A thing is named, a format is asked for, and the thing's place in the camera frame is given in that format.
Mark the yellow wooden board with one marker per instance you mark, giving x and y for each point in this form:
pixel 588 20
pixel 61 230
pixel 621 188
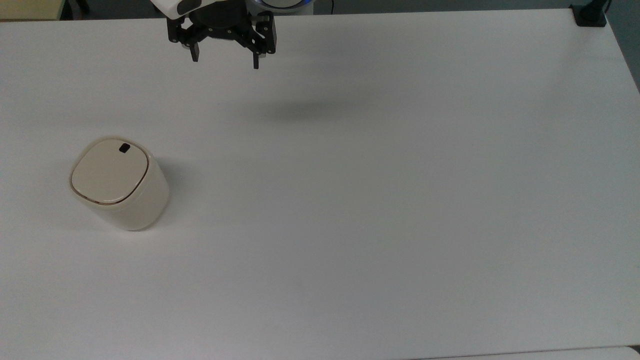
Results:
pixel 30 9

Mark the black camera stand clamp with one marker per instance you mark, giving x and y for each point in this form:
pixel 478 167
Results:
pixel 590 15

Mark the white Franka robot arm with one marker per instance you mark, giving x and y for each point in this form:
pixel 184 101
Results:
pixel 177 6

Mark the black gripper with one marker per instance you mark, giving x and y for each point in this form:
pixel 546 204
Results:
pixel 220 25

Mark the cream trash bin with lid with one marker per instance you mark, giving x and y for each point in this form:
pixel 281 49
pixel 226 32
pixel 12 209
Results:
pixel 120 195

